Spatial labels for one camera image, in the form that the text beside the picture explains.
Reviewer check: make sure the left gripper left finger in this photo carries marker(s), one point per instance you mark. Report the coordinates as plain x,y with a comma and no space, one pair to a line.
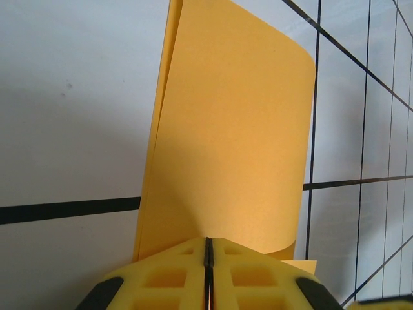
161,281

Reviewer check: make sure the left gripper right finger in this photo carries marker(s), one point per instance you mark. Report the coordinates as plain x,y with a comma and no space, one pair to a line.
258,284

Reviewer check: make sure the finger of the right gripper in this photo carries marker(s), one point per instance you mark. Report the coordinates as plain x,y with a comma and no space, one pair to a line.
387,306

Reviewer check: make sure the yellow paper sheet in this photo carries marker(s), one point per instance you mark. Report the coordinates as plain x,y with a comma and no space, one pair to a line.
232,129

